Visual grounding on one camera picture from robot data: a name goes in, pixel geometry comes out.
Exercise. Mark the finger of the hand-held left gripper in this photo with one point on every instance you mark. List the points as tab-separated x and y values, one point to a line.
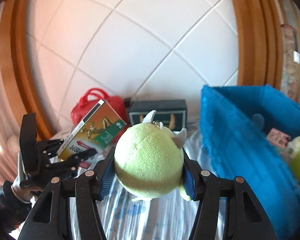
50	146
75	160

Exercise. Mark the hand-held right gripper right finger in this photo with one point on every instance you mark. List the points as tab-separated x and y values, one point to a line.
189	185

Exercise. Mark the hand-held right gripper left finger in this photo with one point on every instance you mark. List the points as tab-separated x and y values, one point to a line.
107	175

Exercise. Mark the orange green medicine box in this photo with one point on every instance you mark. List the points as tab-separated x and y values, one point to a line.
100	130

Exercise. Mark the dark green gift bag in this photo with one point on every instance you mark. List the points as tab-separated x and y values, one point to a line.
165	110

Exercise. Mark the wooden door frame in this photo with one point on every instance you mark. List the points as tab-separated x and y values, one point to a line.
252	30
17	55

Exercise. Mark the red bear-shaped case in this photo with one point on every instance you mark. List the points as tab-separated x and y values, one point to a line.
86	107

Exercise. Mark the small green monster plush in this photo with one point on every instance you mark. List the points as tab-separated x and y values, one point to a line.
147	157

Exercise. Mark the person's left forearm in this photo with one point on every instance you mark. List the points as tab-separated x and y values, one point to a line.
5	205

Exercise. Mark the rolled patterned rug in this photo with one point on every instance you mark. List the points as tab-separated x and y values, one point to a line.
290	55

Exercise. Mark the grey patterned curtain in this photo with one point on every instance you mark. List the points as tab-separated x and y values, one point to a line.
290	10

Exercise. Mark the pink white carton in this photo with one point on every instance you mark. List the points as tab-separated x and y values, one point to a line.
277	138

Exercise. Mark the blue plastic crate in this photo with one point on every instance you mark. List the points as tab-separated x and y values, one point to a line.
230	142

